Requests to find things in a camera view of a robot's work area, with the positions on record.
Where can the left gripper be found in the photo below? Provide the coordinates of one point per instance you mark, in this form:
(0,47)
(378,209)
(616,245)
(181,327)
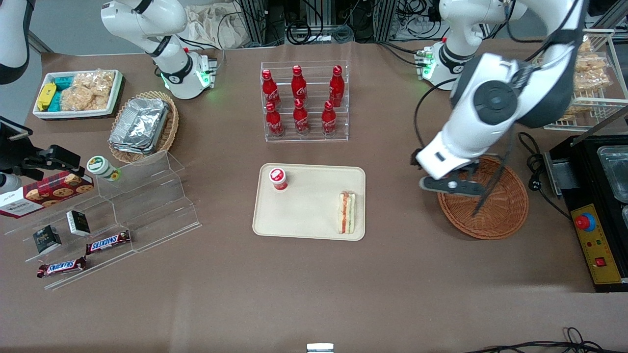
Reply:
(415,158)

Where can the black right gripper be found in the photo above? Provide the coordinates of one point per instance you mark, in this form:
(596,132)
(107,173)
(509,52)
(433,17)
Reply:
(20,156)

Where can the triangle sandwich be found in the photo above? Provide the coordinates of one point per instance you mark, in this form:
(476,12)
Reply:
(347,213)

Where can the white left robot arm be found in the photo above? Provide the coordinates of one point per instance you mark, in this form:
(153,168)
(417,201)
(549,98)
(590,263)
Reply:
(495,103)

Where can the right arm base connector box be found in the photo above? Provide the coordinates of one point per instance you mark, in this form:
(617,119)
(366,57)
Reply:
(208,71)

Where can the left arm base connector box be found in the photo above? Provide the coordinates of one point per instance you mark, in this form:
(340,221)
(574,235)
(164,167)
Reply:
(424,61)

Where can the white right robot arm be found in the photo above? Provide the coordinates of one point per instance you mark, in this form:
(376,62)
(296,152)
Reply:
(162,44)

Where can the round brown wicker basket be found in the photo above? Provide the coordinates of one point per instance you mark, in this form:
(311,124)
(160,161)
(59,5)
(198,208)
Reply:
(500,215)

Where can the oval light wicker basket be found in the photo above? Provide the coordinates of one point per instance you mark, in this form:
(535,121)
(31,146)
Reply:
(169,132)

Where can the beige plastic tray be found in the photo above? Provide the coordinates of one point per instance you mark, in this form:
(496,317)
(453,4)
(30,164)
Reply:
(309,211)

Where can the red tartan cookie box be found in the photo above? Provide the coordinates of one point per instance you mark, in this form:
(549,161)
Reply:
(46,193)

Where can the green white lidded cup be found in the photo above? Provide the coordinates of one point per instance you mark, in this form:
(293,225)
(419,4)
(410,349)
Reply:
(100,166)

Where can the yellow snack packet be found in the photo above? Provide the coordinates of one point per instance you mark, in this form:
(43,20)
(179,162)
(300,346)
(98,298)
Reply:
(46,95)

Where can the small black white carton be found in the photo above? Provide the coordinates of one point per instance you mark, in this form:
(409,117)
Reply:
(78,223)

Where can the clear bag of rice crackers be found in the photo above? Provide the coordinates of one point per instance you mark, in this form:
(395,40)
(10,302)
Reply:
(88,90)

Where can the teal snack packet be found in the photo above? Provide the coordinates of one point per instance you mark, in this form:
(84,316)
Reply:
(63,81)

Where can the white rectangular snack bin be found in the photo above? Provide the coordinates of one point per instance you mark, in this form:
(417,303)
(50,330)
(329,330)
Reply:
(115,93)

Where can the stack of foil containers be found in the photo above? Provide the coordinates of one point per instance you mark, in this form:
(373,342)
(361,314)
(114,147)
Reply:
(140,125)

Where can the snickers chocolate bar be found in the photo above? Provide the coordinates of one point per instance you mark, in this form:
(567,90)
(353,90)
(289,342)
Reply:
(108,242)
(61,267)

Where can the black machine housing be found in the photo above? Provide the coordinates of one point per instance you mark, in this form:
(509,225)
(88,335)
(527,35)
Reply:
(579,166)

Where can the red emergency stop button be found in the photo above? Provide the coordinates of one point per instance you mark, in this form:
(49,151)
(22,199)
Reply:
(585,223)

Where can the clear acrylic stepped display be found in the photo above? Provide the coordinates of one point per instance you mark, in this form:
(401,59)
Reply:
(157,215)

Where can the yellow control panel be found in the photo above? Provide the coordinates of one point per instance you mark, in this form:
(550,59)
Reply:
(601,245)

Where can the steel pan insert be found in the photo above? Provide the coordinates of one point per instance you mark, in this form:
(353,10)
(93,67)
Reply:
(615,171)

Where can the bagged bread pastry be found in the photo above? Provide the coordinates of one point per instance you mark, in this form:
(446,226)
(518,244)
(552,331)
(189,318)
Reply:
(585,45)
(591,73)

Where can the red cola bottle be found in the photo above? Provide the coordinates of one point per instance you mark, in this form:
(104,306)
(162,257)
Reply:
(269,89)
(300,118)
(336,87)
(274,121)
(299,86)
(328,120)

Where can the clear acrylic bottle rack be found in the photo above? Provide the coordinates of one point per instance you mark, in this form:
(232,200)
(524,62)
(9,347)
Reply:
(314,135)

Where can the red lidded yogurt cup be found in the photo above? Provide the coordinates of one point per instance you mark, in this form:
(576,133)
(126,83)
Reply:
(278,178)

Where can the beige cloth bag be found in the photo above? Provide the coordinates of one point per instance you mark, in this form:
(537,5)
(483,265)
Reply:
(216,27)

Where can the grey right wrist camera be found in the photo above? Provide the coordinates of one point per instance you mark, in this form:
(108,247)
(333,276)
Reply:
(9,182)

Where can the red rocker switch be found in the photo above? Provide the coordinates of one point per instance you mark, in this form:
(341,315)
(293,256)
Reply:
(601,262)

